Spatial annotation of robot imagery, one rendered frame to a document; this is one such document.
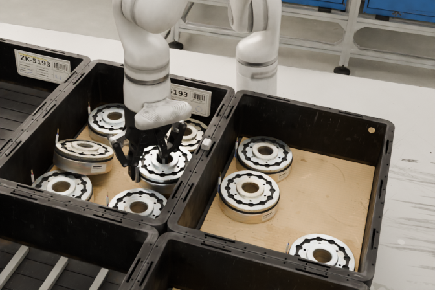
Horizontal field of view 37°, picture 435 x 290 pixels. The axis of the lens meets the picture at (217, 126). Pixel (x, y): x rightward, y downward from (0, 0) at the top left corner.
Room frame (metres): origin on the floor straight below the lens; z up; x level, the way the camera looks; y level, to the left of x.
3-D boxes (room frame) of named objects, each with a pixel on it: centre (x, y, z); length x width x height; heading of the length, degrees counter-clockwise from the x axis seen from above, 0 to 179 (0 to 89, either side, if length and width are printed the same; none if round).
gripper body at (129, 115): (0.85, 0.11, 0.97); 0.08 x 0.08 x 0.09
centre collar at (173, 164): (0.87, 0.09, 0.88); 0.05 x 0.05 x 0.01
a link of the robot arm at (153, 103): (0.84, 0.11, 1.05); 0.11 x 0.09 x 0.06; 31
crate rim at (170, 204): (0.89, 0.16, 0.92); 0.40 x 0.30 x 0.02; 165
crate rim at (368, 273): (0.81, -0.13, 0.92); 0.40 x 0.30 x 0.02; 165
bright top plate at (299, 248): (0.69, -0.17, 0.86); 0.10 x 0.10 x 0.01
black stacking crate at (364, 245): (0.81, -0.13, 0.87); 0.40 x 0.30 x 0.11; 165
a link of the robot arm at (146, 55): (0.86, 0.12, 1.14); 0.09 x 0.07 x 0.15; 47
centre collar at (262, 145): (0.94, -0.09, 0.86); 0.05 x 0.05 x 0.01
